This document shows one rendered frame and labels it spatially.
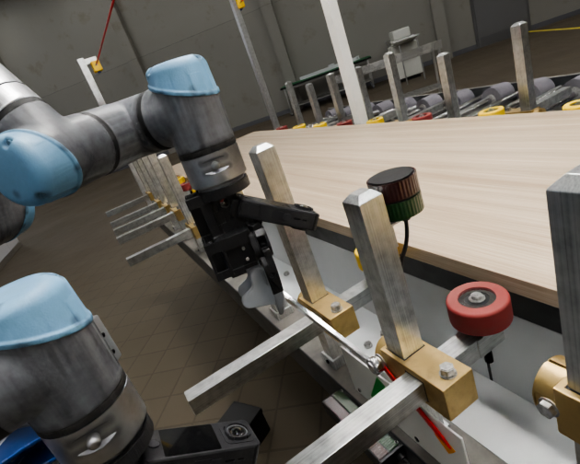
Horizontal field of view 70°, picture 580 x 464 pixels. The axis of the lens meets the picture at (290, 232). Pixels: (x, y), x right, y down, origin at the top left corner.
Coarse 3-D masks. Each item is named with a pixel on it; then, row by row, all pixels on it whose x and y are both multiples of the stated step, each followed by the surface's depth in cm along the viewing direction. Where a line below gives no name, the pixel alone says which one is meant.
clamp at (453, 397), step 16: (384, 352) 57; (416, 352) 55; (432, 352) 54; (400, 368) 55; (416, 368) 52; (432, 368) 52; (464, 368) 50; (432, 384) 49; (448, 384) 49; (464, 384) 49; (432, 400) 51; (448, 400) 49; (464, 400) 50; (448, 416) 49
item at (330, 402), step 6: (324, 402) 75; (330, 402) 75; (336, 402) 74; (330, 408) 73; (336, 408) 73; (342, 408) 72; (336, 414) 72; (342, 414) 71; (348, 414) 71; (378, 444) 64; (372, 450) 63; (378, 450) 63; (384, 450) 63; (378, 456) 62; (384, 456) 62
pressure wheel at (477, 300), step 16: (464, 288) 58; (480, 288) 57; (496, 288) 55; (448, 304) 56; (464, 304) 55; (480, 304) 54; (496, 304) 53; (464, 320) 53; (480, 320) 52; (496, 320) 52; (512, 320) 54
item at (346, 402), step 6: (336, 396) 75; (342, 396) 75; (342, 402) 74; (348, 402) 73; (348, 408) 72; (354, 408) 72; (384, 438) 64; (390, 438) 64; (384, 444) 64; (390, 444) 63; (396, 444) 63; (390, 450) 62
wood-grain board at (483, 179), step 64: (320, 128) 224; (384, 128) 171; (448, 128) 138; (512, 128) 116; (576, 128) 100; (256, 192) 146; (320, 192) 121; (448, 192) 91; (512, 192) 80; (448, 256) 68; (512, 256) 62
